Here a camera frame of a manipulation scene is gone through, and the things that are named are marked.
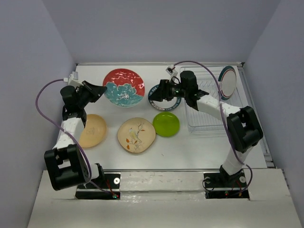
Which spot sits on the white wire dish rack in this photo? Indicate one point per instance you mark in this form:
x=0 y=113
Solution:
x=207 y=119

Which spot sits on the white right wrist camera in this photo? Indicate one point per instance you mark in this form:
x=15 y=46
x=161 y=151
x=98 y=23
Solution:
x=171 y=69

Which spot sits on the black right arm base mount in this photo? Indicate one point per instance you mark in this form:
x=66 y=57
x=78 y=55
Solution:
x=218 y=188

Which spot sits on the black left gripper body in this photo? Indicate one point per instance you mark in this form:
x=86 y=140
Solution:
x=82 y=100

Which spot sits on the small green red rimmed plate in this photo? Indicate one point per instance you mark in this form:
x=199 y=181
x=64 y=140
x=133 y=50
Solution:
x=228 y=82

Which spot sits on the large green rimmed lettered plate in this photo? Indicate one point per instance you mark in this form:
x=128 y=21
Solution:
x=166 y=105

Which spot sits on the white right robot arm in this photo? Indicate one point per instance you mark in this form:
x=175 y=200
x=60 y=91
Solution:
x=241 y=124

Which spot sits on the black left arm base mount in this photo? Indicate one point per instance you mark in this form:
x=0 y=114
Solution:
x=102 y=188

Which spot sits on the plain yellow plate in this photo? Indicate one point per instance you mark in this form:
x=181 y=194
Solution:
x=94 y=132

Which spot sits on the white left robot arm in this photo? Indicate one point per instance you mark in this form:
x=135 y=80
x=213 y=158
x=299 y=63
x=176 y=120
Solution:
x=66 y=162

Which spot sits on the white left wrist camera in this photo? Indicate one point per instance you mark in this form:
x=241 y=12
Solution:
x=73 y=80

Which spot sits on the beige plate with bird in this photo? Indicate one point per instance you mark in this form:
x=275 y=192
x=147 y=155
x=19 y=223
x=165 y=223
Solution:
x=136 y=135

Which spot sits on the red plate with teal flower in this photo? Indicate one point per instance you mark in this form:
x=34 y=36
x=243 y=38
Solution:
x=125 y=88

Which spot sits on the lime green plate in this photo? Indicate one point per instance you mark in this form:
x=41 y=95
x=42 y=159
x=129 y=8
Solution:
x=166 y=124

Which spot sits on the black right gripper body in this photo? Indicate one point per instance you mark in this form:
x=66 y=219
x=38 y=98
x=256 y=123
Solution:
x=172 y=90

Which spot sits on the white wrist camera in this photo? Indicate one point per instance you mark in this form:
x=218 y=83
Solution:
x=171 y=69
x=73 y=80

